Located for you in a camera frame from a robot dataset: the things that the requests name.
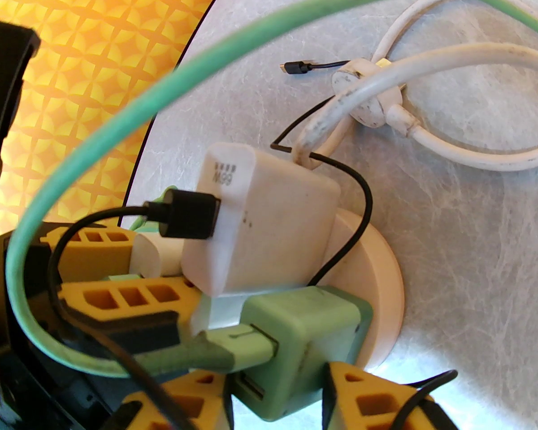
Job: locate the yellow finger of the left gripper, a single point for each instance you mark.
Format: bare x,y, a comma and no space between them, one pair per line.
130,300
94,242

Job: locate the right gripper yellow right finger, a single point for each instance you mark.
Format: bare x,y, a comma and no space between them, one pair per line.
367,406

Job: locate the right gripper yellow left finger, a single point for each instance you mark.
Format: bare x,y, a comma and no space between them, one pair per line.
193,399

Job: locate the light green cube charger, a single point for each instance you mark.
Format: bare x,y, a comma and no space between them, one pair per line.
305,329

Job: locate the large white charger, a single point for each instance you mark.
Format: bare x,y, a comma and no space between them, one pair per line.
278,213

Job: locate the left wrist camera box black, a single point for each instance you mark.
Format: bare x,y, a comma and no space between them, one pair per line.
2,105

